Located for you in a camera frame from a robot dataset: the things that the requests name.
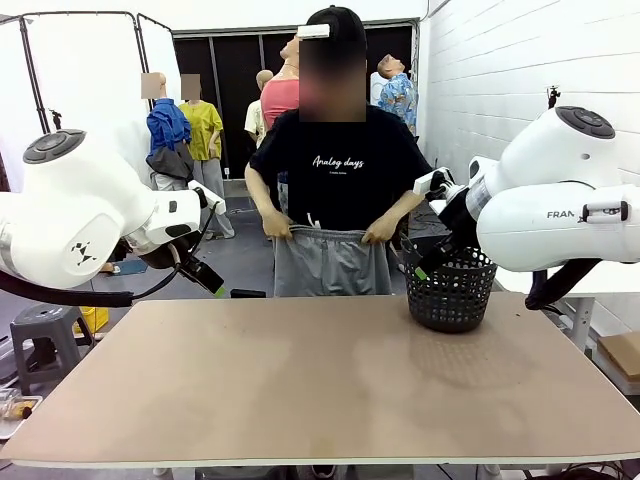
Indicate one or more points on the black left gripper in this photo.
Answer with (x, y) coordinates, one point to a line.
(175, 255)

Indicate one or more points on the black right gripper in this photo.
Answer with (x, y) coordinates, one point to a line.
(457, 217)

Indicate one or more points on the black perforated plastic basket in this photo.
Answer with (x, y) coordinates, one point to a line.
(450, 305)

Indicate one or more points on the grey training pants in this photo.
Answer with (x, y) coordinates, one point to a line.
(330, 265)

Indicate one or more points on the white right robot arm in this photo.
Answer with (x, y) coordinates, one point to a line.
(550, 225)

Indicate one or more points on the person's right forearm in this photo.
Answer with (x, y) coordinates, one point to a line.
(260, 195)

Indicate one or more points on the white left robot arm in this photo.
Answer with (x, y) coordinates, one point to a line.
(75, 200)

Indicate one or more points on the person's left forearm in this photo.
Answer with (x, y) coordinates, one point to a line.
(405, 207)

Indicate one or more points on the person's left hand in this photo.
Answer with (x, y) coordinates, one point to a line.
(382, 231)

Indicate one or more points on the person's right hand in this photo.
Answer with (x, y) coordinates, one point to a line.
(279, 227)

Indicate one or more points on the black box behind table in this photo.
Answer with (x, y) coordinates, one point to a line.
(247, 293)

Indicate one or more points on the person in black T-shirt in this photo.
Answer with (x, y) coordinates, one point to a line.
(340, 190)

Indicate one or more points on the yellow plastic crate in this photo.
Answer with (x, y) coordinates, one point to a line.
(95, 317)

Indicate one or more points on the mannequin in yellow shirt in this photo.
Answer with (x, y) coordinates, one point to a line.
(202, 130)

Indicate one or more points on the mannequin in blue shirt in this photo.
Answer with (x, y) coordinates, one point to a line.
(167, 130)

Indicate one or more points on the large white side table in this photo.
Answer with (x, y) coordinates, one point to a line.
(590, 287)

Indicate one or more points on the mannequin in floral shirt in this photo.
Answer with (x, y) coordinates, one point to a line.
(397, 95)

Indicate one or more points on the grey plastic stool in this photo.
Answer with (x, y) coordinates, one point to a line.
(45, 330)

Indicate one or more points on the mannequin in pink top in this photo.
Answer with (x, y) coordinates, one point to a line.
(280, 100)

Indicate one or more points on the brown cardboard box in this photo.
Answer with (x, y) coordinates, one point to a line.
(622, 355)

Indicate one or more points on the black tripod stand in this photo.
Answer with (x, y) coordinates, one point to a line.
(56, 119)

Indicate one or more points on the clear tray with snacks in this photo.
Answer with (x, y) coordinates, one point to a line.
(17, 412)

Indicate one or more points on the black baseball cap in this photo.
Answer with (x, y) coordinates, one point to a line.
(345, 25)

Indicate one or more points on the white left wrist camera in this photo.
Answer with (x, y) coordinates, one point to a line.
(209, 197)

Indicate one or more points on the small black camera on mount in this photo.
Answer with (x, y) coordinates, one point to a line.
(553, 96)

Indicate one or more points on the black curtain wall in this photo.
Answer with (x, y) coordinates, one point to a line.
(230, 75)

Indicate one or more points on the white backdrop panel black frame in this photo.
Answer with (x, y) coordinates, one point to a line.
(85, 65)

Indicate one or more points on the white head-mounted camera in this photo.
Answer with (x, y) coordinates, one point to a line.
(314, 31)

